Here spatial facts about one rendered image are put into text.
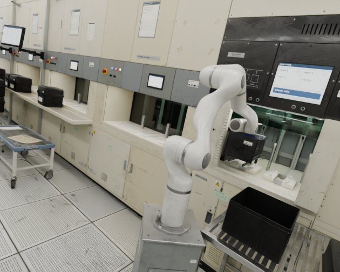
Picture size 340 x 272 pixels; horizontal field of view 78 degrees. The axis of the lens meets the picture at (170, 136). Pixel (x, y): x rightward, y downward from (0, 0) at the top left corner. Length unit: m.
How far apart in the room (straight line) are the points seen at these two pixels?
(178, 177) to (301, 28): 1.15
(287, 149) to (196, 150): 1.65
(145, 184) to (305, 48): 1.69
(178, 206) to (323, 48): 1.18
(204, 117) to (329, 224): 1.01
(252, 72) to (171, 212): 1.06
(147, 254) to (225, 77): 0.85
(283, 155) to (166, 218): 1.65
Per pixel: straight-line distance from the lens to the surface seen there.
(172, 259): 1.09
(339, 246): 1.31
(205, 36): 1.83
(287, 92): 1.52
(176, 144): 0.94
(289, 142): 2.43
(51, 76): 3.95
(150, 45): 2.17
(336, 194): 1.55
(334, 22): 1.59
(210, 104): 0.97
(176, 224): 1.07
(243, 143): 1.58
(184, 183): 0.96
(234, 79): 0.99
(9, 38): 3.88
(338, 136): 1.45
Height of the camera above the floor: 1.39
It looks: 13 degrees down
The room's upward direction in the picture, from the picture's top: 12 degrees clockwise
